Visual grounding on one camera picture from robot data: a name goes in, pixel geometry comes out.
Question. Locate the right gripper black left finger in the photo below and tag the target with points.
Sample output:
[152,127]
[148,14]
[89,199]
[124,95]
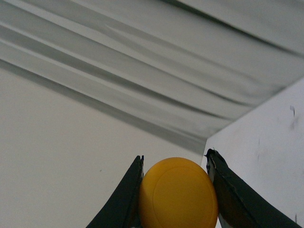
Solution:
[121,209]

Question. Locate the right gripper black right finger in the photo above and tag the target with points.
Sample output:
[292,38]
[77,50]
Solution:
[239,205]

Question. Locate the white pleated curtain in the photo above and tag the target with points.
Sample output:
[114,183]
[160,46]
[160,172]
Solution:
[179,69]

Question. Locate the yellow push button switch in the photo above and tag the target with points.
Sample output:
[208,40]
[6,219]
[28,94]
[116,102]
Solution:
[177,193]

